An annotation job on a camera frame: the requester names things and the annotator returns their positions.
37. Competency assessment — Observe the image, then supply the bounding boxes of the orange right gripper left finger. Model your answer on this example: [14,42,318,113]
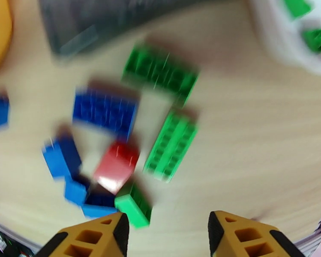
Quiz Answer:
[41,212,130,257]

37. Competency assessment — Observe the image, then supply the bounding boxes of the long green lego brick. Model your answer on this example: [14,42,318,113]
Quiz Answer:
[143,110,199,183]

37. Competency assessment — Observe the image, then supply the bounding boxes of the red lego brick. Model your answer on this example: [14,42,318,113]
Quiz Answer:
[93,141,140,195]

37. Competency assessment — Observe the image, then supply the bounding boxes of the small green lego brick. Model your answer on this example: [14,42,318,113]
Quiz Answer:
[114,182,152,229]

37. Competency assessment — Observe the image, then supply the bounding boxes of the white plastic container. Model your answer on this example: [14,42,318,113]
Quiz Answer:
[247,0,321,76]

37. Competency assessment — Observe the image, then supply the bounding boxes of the grey plastic container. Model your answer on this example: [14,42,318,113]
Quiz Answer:
[37,0,244,57]

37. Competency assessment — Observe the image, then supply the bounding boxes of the aluminium side rail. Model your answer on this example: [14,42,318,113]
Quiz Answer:
[294,194,321,257]

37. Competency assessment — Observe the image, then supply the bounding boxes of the wide green lego brick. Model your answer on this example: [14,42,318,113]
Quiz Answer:
[121,45,200,107]

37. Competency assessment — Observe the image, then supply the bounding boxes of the large blue lego brick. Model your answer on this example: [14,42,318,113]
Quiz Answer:
[72,86,139,140]

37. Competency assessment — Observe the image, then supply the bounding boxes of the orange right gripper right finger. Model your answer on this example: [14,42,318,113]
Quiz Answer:
[208,210,307,257]

